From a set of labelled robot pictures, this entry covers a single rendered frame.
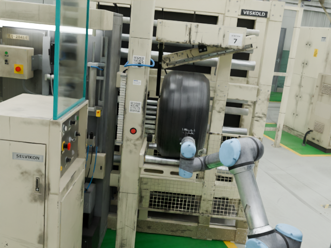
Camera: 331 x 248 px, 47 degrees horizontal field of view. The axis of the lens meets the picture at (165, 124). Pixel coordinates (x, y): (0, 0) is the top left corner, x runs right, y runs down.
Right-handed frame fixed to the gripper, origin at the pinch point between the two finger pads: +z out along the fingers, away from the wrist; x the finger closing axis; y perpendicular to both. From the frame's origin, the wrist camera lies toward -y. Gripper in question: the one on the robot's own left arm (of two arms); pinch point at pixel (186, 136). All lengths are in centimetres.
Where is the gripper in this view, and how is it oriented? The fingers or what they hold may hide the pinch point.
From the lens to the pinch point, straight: 228.6
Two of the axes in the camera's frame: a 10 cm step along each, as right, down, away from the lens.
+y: 0.9, -9.7, -2.4
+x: -9.9, -1.0, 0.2
